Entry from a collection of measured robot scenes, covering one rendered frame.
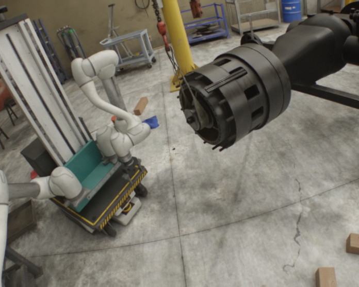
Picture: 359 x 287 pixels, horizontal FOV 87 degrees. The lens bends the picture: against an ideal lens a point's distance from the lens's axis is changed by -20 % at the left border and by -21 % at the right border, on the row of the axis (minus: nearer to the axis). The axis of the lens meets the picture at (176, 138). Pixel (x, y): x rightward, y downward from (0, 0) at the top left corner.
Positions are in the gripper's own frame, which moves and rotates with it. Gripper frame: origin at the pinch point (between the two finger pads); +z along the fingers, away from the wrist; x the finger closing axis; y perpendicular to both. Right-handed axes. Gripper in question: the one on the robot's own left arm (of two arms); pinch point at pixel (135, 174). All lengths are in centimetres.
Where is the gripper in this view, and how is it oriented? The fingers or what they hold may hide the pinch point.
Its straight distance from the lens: 175.0
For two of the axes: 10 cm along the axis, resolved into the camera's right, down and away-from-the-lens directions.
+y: 8.3, 1.3, -5.5
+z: 2.6, 7.7, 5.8
